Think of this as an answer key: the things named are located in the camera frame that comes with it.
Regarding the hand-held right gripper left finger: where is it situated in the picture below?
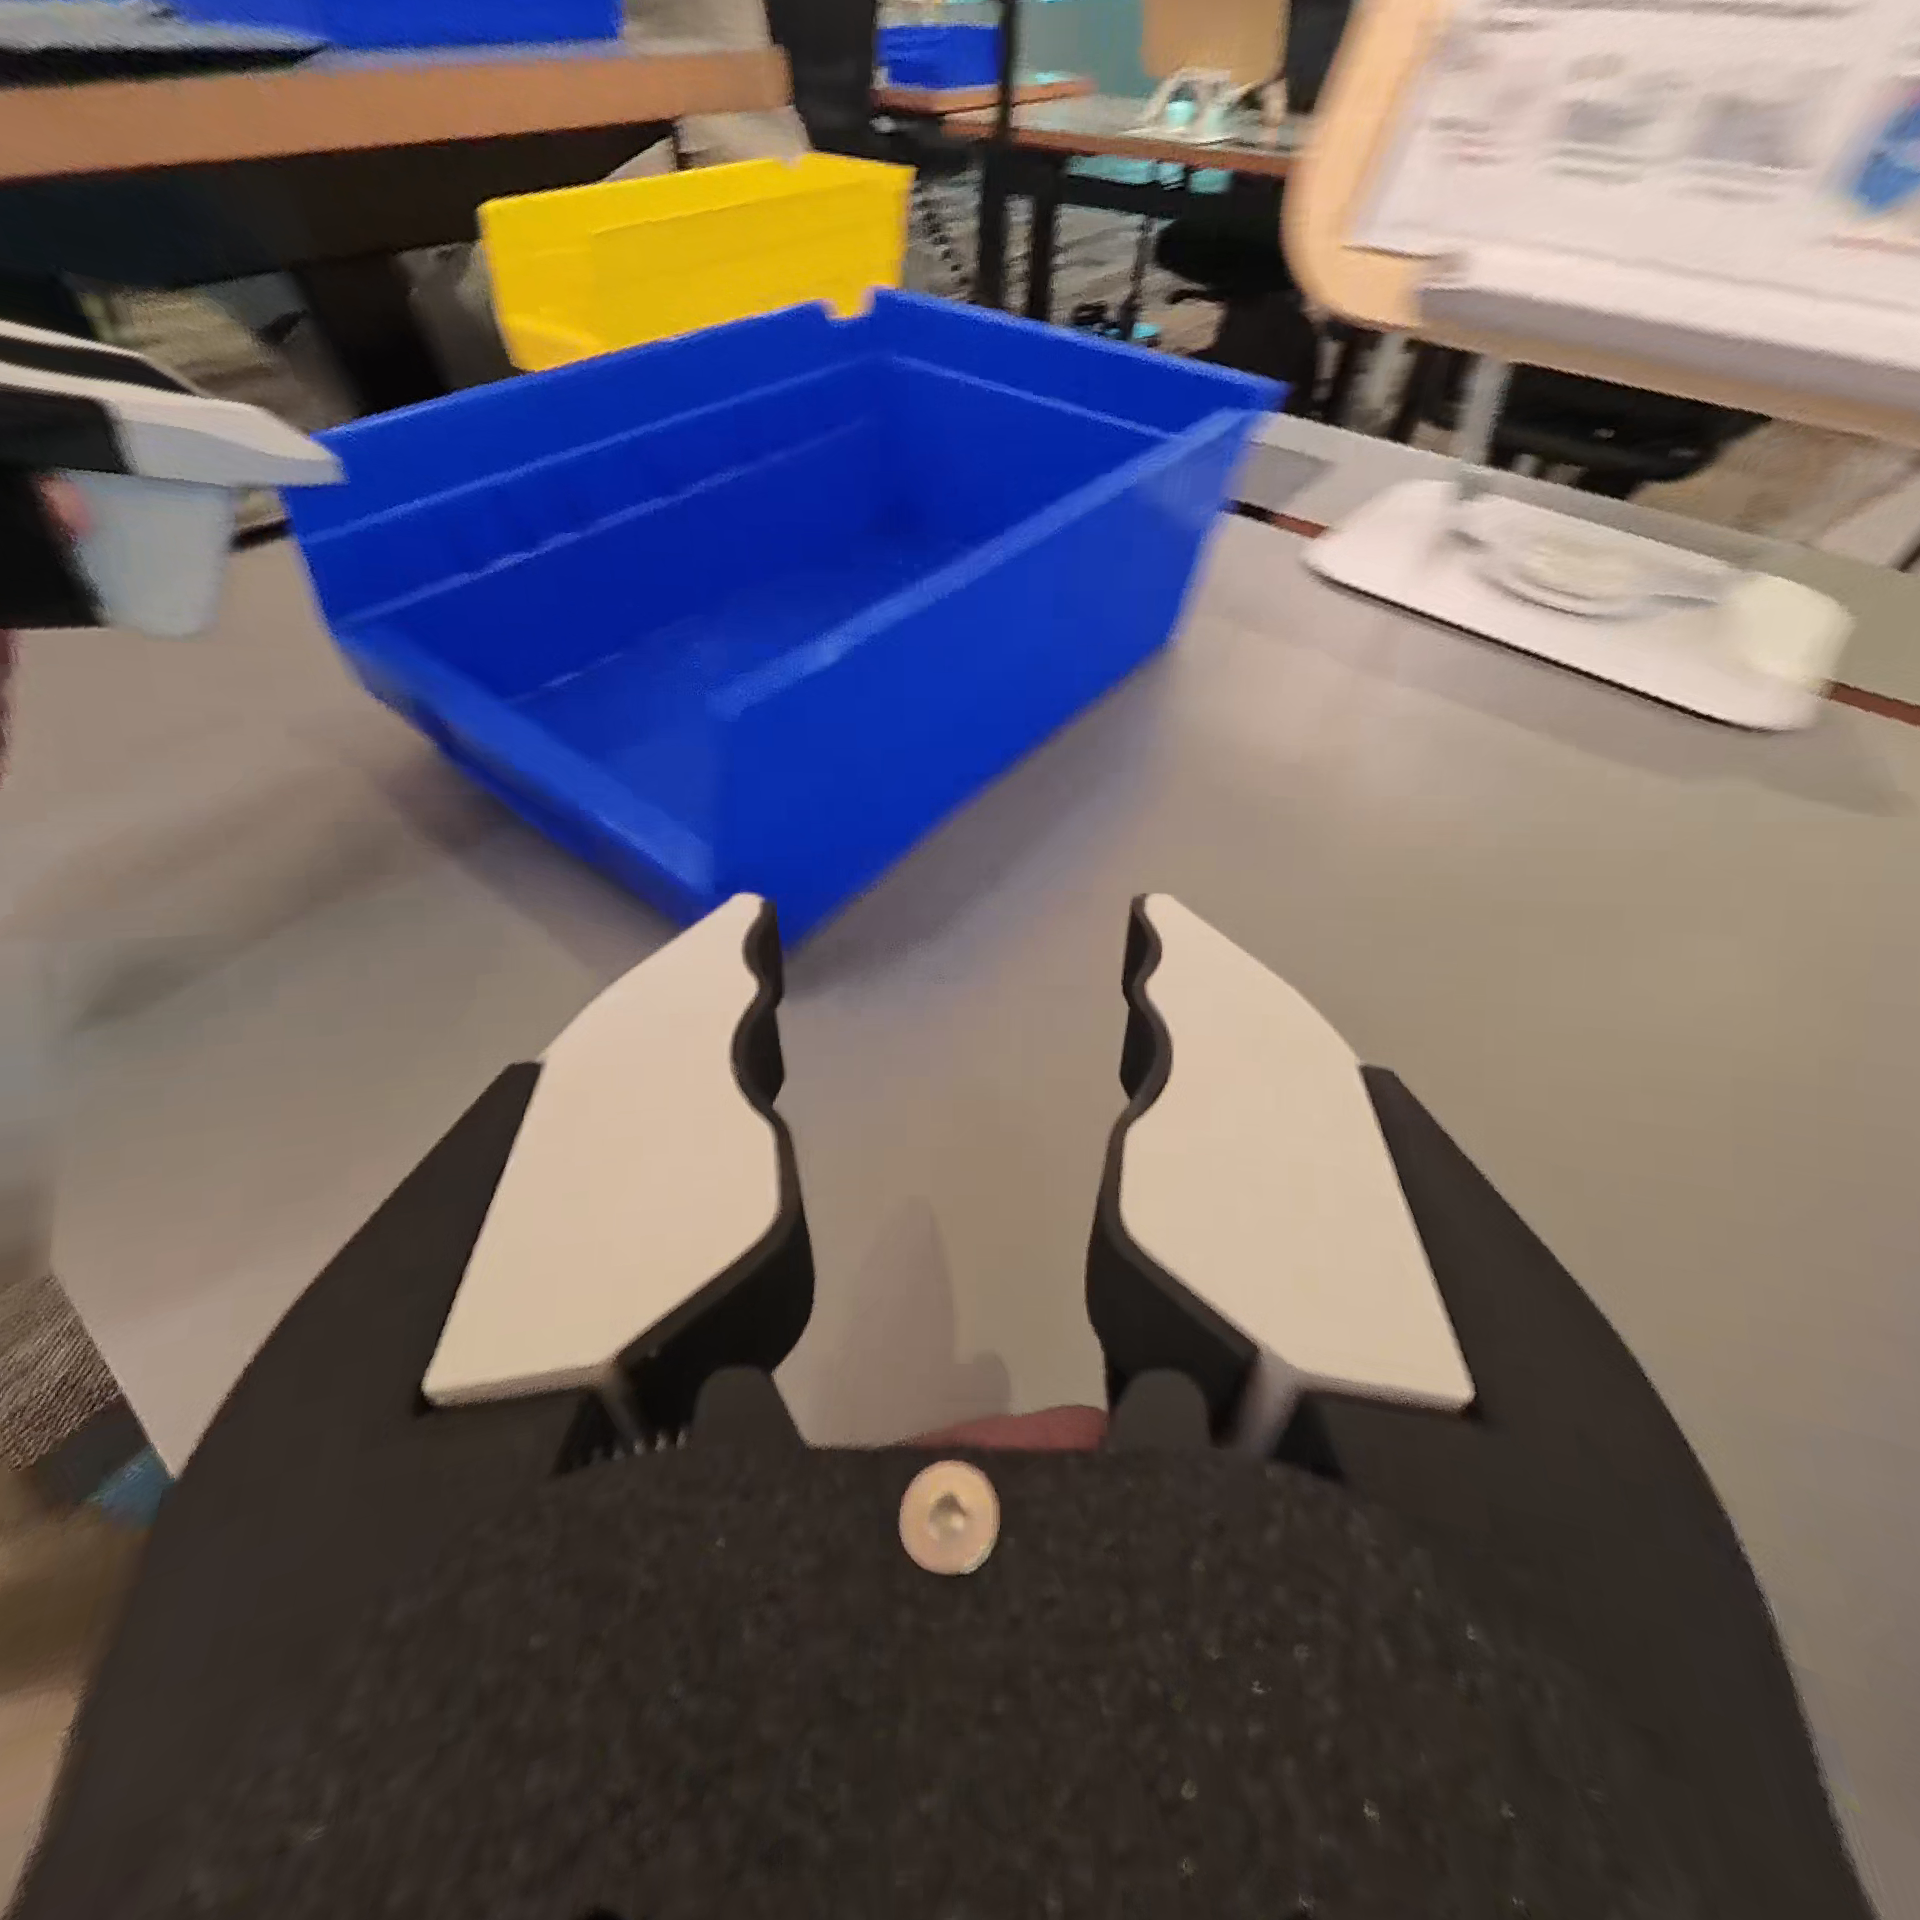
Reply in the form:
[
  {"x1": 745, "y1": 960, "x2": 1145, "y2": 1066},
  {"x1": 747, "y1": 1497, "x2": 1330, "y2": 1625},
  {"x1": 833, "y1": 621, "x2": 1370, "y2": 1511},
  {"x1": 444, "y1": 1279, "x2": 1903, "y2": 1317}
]
[{"x1": 419, "y1": 894, "x2": 816, "y2": 1458}]

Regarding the yellow storage bin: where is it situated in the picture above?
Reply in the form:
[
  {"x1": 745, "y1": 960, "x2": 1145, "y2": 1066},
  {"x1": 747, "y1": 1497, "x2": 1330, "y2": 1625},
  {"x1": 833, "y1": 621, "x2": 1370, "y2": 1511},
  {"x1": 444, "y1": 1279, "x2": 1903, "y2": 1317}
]
[{"x1": 481, "y1": 152, "x2": 918, "y2": 379}]

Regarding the person's right hand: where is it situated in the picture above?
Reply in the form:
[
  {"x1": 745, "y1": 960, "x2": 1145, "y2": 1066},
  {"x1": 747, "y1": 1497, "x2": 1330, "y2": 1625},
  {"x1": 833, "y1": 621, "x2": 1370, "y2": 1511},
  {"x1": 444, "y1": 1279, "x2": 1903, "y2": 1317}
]
[{"x1": 894, "y1": 1403, "x2": 1111, "y2": 1458}]

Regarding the white instruction board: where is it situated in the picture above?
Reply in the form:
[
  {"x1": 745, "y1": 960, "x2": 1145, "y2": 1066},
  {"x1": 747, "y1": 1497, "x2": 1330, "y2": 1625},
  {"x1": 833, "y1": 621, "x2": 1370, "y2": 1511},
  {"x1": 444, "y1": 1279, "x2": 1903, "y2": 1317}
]
[{"x1": 1352, "y1": 0, "x2": 1920, "y2": 379}]

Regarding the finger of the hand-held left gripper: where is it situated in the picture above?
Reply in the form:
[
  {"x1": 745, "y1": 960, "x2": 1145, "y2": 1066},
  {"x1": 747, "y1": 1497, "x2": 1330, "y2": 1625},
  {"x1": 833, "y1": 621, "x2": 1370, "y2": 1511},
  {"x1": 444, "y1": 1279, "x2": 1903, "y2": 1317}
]
[
  {"x1": 0, "y1": 386, "x2": 345, "y2": 489},
  {"x1": 0, "y1": 316, "x2": 196, "y2": 407}
]

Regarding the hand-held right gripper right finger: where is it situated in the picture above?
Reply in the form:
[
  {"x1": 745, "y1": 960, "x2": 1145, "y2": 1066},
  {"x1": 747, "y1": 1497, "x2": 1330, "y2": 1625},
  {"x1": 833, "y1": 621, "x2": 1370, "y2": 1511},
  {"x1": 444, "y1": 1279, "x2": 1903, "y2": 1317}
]
[{"x1": 1087, "y1": 892, "x2": 1479, "y2": 1462}]

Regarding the brown wooden desk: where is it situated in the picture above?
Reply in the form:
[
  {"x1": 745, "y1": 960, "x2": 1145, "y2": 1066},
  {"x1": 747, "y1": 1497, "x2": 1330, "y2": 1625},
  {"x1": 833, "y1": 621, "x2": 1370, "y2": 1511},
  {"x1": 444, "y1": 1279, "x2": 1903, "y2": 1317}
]
[{"x1": 0, "y1": 42, "x2": 788, "y2": 189}]

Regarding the small blue storage bin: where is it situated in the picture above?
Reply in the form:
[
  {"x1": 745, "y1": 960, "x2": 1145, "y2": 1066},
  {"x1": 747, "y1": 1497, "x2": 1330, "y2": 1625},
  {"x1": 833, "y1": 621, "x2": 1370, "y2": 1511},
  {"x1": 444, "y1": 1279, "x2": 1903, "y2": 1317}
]
[{"x1": 881, "y1": 24, "x2": 1006, "y2": 90}]

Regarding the instruction sheet on stand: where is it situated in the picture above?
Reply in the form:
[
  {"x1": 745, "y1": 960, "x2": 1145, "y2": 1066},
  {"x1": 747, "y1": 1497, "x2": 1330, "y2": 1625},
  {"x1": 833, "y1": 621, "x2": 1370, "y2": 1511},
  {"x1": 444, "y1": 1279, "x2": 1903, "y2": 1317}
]
[{"x1": 1285, "y1": 0, "x2": 1920, "y2": 447}]

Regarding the white document stand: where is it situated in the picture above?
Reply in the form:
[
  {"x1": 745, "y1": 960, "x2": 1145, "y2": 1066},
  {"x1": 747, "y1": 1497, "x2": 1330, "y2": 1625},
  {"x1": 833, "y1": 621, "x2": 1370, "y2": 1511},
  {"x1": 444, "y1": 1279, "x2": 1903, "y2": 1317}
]
[{"x1": 1305, "y1": 481, "x2": 1855, "y2": 730}]

